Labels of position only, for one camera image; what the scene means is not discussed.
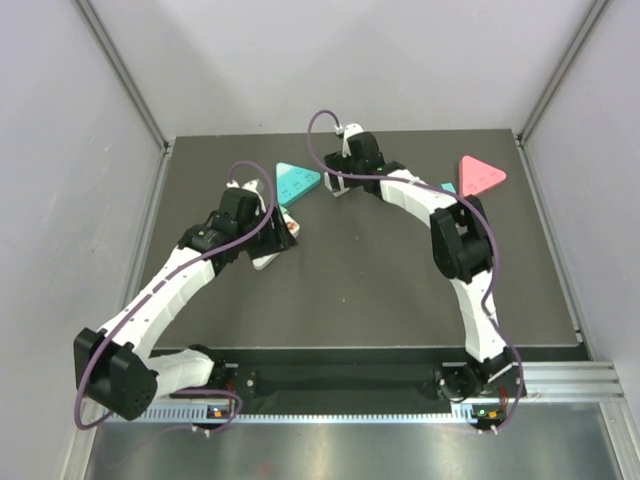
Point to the white tiger cube plug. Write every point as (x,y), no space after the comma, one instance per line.
(292,225)

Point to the white triangular power strip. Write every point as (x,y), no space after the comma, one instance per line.
(261,258)

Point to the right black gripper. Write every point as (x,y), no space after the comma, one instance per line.
(336,163)

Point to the teal small cube plug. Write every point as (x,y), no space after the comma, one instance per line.
(449,187)

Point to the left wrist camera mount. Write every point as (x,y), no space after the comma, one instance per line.
(254,185)

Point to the teal triangular power strip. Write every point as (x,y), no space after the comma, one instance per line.
(293,182)

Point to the plain white cube socket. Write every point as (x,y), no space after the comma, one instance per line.
(335,184)

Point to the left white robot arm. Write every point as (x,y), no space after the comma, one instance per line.
(114,365)

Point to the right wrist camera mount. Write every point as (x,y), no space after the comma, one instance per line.
(345,133)

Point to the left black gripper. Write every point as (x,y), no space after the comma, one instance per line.
(278,239)

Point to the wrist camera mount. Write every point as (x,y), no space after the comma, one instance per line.
(345,133)
(254,185)

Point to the pink triangular power strip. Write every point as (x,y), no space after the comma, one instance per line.
(476,176)

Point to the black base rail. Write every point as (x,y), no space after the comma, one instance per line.
(303,376)

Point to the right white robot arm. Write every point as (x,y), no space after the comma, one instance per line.
(462,249)

